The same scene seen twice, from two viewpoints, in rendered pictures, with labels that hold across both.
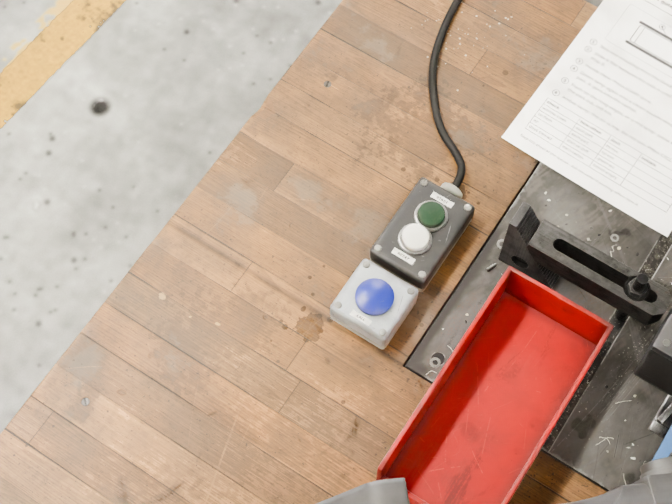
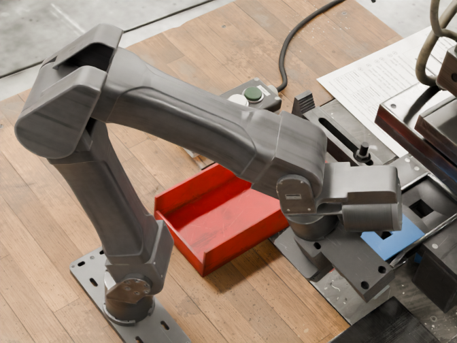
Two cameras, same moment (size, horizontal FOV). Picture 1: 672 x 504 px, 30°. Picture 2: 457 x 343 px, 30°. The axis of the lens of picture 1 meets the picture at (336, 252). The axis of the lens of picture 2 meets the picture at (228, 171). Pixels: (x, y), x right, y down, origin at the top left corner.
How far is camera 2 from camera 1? 0.56 m
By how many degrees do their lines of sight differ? 18
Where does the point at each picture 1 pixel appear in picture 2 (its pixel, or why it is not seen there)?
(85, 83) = not seen: hidden behind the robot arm
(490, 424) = (241, 214)
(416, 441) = (190, 207)
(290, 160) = (183, 53)
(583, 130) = (369, 91)
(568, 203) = (343, 123)
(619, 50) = (409, 61)
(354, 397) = (162, 175)
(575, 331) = not seen: hidden behind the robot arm
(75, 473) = not seen: outside the picture
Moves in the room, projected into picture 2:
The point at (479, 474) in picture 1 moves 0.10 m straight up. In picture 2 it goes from (222, 237) to (227, 193)
